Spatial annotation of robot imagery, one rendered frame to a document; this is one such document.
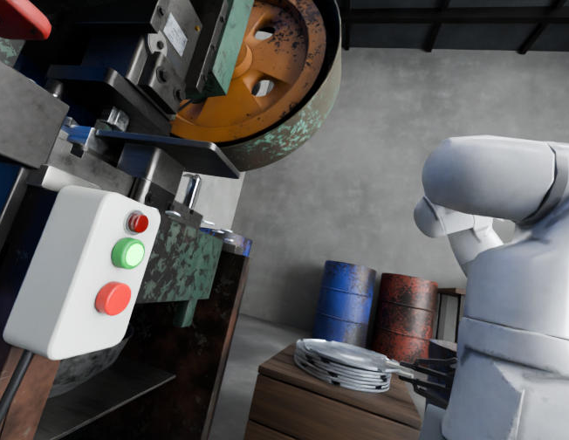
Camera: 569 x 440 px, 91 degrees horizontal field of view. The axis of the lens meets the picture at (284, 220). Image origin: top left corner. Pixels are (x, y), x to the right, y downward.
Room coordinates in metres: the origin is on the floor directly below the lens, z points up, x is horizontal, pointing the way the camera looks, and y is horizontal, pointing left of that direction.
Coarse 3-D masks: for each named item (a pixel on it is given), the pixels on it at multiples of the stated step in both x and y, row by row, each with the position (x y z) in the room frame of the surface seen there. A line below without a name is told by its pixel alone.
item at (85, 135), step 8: (64, 128) 0.51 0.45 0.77; (72, 128) 0.50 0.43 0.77; (80, 128) 0.50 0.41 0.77; (88, 128) 0.49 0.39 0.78; (72, 136) 0.50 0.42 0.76; (80, 136) 0.50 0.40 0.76; (88, 136) 0.49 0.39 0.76; (96, 136) 0.51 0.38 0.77; (88, 144) 0.50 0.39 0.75; (96, 144) 0.51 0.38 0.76; (104, 144) 0.53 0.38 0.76; (104, 152) 0.53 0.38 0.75; (112, 152) 0.55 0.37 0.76; (120, 152) 0.57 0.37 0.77; (112, 160) 0.55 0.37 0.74
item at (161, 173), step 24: (120, 144) 0.52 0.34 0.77; (144, 144) 0.49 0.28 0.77; (168, 144) 0.46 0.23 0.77; (192, 144) 0.45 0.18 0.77; (120, 168) 0.50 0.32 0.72; (144, 168) 0.49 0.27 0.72; (168, 168) 0.53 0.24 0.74; (192, 168) 0.57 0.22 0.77; (216, 168) 0.53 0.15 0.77; (144, 192) 0.49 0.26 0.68; (168, 192) 0.55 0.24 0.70; (168, 216) 0.57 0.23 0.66
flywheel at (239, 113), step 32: (256, 0) 0.92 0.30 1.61; (288, 0) 0.85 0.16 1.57; (256, 32) 0.95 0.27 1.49; (288, 32) 0.88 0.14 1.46; (320, 32) 0.82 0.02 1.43; (256, 64) 0.91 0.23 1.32; (288, 64) 0.88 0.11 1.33; (320, 64) 0.81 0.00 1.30; (224, 96) 0.93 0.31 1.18; (256, 96) 0.90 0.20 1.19; (288, 96) 0.83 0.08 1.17; (192, 128) 0.91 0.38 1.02; (224, 128) 0.88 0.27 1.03; (256, 128) 0.85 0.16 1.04
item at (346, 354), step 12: (312, 348) 0.88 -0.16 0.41; (324, 348) 0.91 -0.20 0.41; (336, 348) 0.91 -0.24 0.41; (348, 348) 0.95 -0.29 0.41; (360, 348) 1.02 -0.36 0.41; (336, 360) 0.78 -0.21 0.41; (348, 360) 0.81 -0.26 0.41; (360, 360) 0.84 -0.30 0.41; (372, 360) 0.87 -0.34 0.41; (384, 360) 0.92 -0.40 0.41
